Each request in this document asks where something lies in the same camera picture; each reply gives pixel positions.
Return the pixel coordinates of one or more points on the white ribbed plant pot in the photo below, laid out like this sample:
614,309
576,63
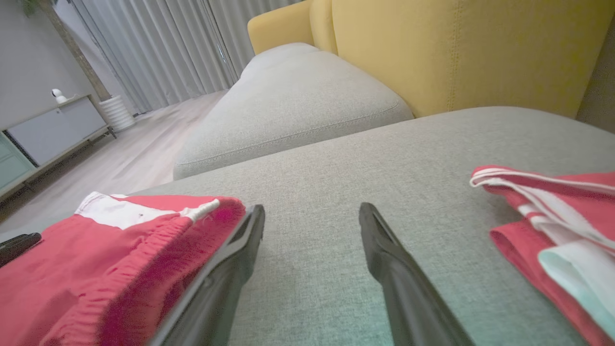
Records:
117,113

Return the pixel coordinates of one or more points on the grey pleated curtain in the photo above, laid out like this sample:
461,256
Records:
158,48

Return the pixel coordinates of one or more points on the large grey sofa cushion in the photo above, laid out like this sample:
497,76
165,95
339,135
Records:
336,182

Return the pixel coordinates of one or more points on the red jersey white trim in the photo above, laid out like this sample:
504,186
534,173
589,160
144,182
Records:
552,240

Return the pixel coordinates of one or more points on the grey sofa seat cushion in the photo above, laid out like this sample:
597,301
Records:
288,110
278,53

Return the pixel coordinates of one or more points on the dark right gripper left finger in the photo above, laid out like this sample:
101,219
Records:
216,293

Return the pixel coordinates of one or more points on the small white security camera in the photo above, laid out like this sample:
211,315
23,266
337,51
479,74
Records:
58,95

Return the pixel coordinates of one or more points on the pale green tv cabinet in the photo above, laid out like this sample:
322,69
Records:
57,129

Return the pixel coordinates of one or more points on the red shorts white trim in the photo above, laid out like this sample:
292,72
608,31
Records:
96,269

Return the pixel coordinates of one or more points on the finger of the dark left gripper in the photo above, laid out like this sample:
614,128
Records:
19,245

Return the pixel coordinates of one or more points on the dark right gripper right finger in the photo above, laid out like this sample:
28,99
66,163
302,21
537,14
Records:
408,293

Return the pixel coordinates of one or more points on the yellow sofa back cushion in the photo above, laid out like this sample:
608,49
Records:
278,29
323,24
456,48

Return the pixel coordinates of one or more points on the indoor plant brown trunk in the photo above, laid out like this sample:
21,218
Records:
72,48

